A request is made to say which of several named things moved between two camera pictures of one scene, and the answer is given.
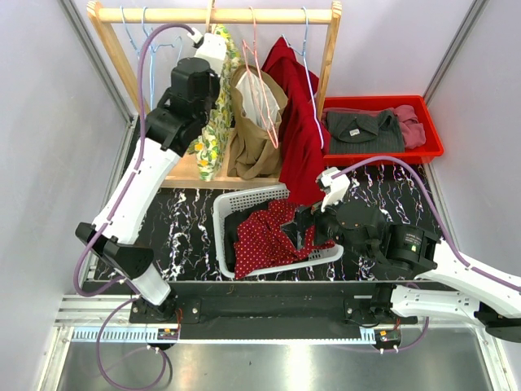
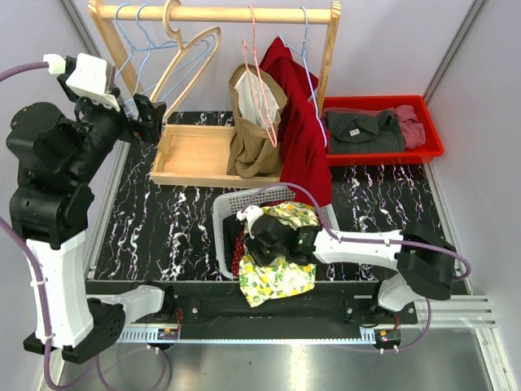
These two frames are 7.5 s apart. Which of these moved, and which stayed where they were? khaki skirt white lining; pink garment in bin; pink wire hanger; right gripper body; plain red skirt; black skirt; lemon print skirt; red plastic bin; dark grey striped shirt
Moved: lemon print skirt; right gripper body
Stayed: plain red skirt; red plastic bin; pink garment in bin; khaki skirt white lining; black skirt; dark grey striped shirt; pink wire hanger
